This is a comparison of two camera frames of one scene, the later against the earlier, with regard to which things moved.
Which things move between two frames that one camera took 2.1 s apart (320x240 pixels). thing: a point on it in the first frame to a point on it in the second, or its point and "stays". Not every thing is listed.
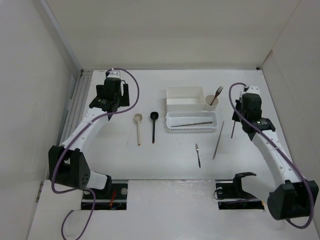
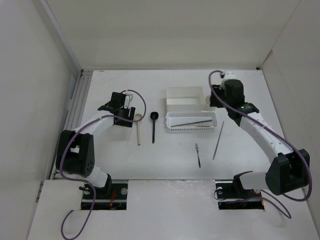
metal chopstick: [219, 136] stays
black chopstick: [192, 123] stays
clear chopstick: [128, 139] stays
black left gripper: [123, 99] to [126, 111]
